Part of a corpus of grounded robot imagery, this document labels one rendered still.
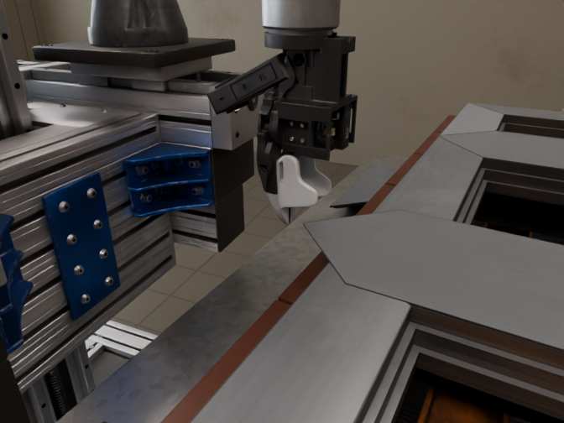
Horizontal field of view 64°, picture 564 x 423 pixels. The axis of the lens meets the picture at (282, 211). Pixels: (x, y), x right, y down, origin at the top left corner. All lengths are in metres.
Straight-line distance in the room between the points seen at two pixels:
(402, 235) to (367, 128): 2.72
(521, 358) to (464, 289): 0.07
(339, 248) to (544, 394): 0.21
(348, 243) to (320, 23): 0.22
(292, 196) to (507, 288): 0.23
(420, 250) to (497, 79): 2.61
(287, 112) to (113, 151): 0.28
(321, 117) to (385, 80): 2.69
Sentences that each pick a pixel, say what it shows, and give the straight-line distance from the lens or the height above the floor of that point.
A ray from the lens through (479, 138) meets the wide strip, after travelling 0.92.
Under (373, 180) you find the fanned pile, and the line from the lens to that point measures 1.07.
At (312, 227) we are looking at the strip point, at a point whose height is 0.87.
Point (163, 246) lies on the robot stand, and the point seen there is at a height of 0.73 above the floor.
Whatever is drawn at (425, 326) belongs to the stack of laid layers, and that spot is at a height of 0.85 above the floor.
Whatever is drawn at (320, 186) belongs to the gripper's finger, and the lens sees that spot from 0.52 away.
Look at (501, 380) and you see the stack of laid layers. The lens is 0.42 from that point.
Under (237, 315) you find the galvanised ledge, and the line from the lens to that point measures 0.69.
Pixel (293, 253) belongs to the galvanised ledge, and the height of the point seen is 0.68.
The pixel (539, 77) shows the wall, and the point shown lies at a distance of 3.08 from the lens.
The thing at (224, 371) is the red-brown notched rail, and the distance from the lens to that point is 0.40.
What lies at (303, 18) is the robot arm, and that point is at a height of 1.09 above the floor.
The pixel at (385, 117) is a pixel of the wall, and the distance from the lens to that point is 3.17.
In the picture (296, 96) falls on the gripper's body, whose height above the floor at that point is 1.02.
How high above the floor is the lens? 1.11
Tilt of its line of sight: 26 degrees down
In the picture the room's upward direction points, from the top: straight up
